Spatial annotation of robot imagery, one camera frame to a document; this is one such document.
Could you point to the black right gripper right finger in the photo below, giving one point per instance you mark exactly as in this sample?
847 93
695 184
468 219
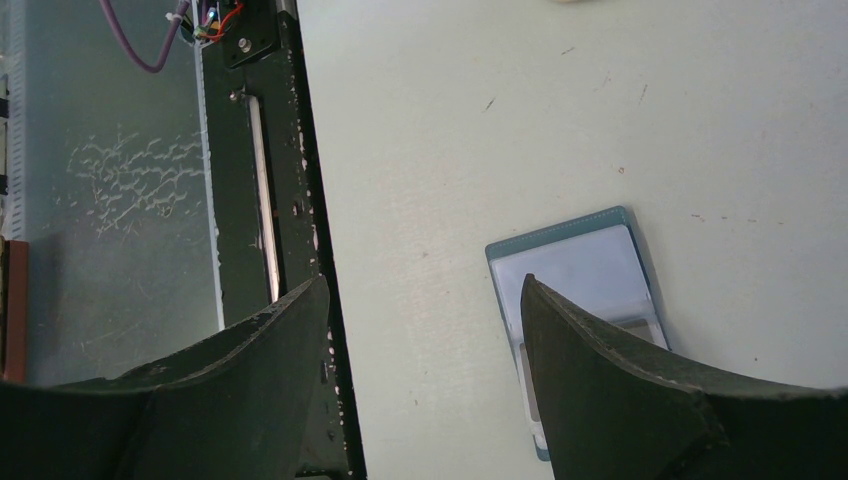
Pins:
615 406

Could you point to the aluminium frame rail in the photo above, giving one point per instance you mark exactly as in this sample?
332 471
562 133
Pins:
16 343

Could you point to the blue card holder wallet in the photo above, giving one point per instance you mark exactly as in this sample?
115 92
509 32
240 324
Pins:
594 261

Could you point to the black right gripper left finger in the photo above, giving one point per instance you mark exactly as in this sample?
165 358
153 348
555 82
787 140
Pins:
232 406

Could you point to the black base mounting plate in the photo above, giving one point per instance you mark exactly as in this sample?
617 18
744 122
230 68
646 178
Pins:
271 223

